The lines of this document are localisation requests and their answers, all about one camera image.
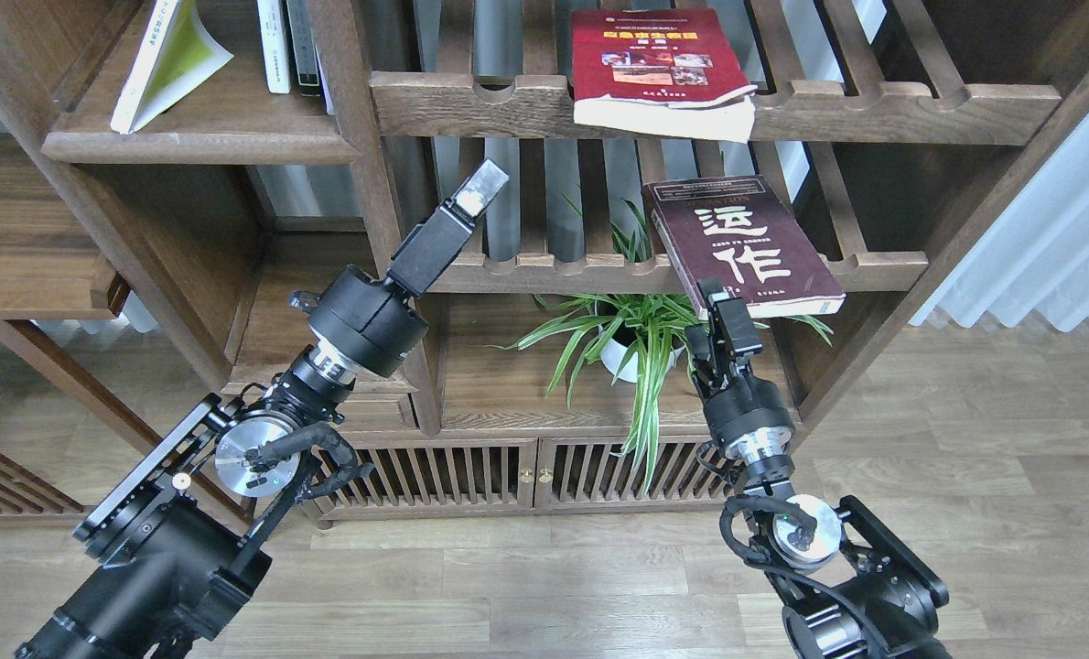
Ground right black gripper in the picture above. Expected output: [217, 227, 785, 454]
[686, 278, 794, 459]

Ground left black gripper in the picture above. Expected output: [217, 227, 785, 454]
[290, 159, 510, 378]

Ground dark maroon book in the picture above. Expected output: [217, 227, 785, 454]
[643, 176, 846, 320]

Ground yellow green cover book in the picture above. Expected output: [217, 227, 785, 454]
[110, 1, 233, 135]

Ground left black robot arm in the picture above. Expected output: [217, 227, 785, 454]
[15, 161, 507, 658]

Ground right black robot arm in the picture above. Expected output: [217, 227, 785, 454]
[687, 278, 949, 658]

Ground green spider plant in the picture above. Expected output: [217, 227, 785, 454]
[512, 202, 832, 488]

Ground white plant pot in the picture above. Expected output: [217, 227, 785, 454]
[599, 327, 685, 385]

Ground red cover book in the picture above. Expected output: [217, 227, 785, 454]
[571, 8, 755, 143]

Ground white upright book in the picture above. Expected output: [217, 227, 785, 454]
[256, 0, 292, 93]

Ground dark wooden bookshelf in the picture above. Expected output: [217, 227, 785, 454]
[0, 0, 1089, 532]

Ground dark upright book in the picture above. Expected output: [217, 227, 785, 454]
[285, 0, 323, 97]

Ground white curtain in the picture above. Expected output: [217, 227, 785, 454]
[911, 113, 1089, 332]

